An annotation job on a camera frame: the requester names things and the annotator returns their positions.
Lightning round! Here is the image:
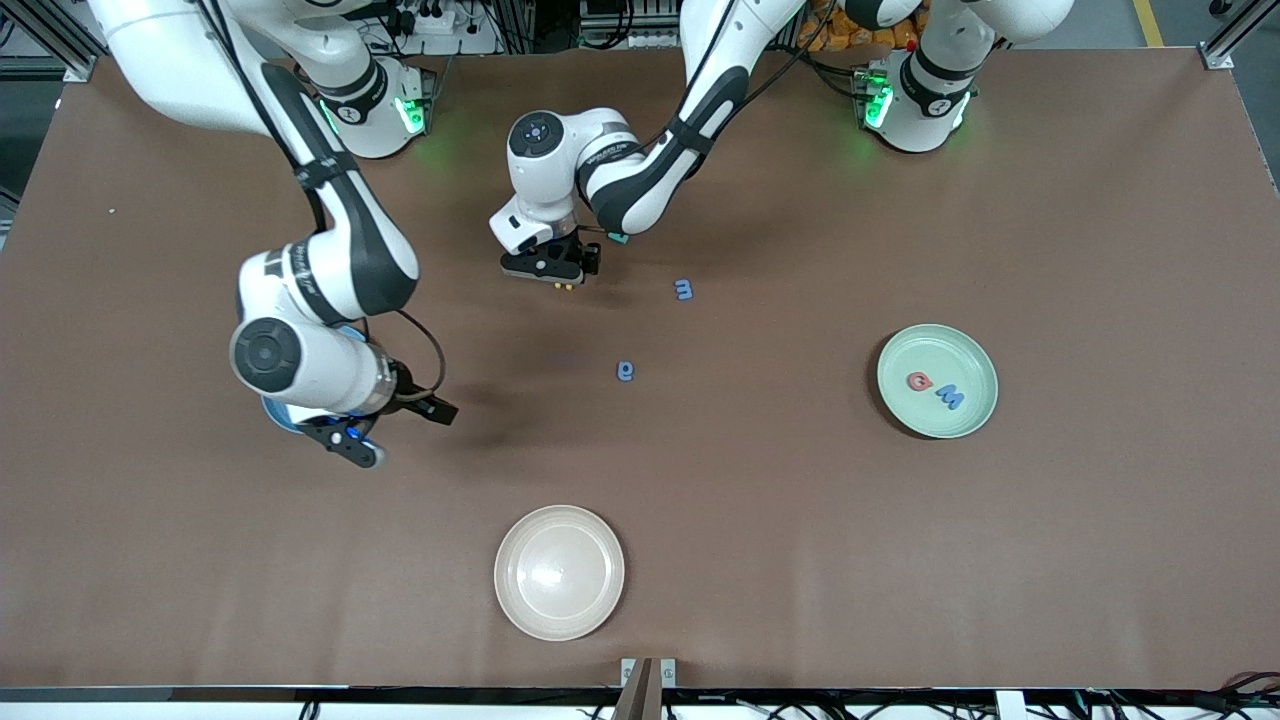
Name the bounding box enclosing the blue plate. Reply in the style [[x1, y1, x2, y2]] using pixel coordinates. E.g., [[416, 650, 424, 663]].
[[260, 322, 371, 433]]

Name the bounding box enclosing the beige plate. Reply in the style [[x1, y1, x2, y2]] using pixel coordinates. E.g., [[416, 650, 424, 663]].
[[493, 504, 627, 642]]

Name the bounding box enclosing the grey equipment rack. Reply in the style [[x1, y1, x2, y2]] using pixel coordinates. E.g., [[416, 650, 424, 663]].
[[578, 0, 691, 51]]

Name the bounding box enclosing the white power strip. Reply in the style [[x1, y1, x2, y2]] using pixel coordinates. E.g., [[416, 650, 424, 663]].
[[385, 0, 471, 36]]

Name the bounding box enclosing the orange packets pile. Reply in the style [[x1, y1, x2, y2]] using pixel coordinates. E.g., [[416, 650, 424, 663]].
[[800, 0, 921, 53]]

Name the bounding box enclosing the green plate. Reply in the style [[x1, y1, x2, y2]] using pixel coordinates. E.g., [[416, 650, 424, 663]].
[[876, 323, 1000, 440]]

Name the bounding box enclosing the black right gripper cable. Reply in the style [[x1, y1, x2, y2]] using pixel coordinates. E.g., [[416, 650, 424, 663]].
[[395, 308, 447, 396]]

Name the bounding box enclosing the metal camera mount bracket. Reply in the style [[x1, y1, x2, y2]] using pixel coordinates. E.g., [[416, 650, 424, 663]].
[[612, 657, 677, 720]]

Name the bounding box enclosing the red black cable bundle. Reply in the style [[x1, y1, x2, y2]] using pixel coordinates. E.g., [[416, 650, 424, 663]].
[[1180, 672, 1280, 716]]

